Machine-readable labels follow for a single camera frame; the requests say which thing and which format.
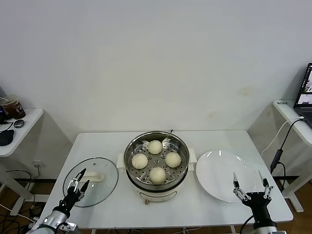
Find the white side table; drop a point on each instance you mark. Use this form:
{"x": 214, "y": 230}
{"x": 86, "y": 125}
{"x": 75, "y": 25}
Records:
{"x": 29, "y": 122}

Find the white plastic box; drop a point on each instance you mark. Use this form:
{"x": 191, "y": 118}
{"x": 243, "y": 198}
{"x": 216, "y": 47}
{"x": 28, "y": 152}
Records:
{"x": 284, "y": 111}

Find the brown iced coffee cup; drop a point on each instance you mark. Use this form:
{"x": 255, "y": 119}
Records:
{"x": 15, "y": 109}

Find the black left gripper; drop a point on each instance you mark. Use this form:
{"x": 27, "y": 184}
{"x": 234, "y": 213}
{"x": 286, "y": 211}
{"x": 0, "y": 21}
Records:
{"x": 72, "y": 198}

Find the black desk device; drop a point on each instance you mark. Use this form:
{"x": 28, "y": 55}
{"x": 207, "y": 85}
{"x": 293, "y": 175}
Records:
{"x": 3, "y": 117}

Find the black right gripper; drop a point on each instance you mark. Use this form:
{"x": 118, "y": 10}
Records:
{"x": 259, "y": 207}

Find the stainless steel steamer pot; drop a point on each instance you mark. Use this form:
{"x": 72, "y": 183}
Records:
{"x": 180, "y": 146}

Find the black laptop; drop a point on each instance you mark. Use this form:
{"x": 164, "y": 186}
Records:
{"x": 304, "y": 97}

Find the cream electric cooker base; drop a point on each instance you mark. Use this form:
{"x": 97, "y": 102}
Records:
{"x": 156, "y": 195}

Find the white round plate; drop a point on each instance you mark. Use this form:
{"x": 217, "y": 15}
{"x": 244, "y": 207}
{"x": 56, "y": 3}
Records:
{"x": 219, "y": 175}

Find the white steamed baozi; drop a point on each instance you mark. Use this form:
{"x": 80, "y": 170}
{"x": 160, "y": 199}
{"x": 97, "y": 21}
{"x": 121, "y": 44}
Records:
{"x": 173, "y": 160}
{"x": 157, "y": 175}
{"x": 139, "y": 161}
{"x": 154, "y": 147}

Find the white wall outlet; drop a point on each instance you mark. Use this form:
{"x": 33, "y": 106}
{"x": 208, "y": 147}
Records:
{"x": 38, "y": 163}

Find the black round disc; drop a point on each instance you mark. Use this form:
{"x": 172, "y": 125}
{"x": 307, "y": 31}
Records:
{"x": 18, "y": 123}

